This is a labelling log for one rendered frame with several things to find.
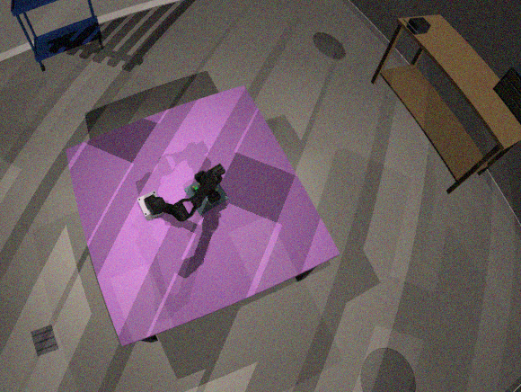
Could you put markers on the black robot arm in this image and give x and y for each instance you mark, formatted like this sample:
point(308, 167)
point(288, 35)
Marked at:
point(209, 180)

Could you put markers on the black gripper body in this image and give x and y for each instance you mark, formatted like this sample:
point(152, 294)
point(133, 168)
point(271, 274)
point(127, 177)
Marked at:
point(213, 196)

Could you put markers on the grey switch panel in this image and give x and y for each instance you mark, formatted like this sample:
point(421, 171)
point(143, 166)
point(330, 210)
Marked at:
point(206, 204)

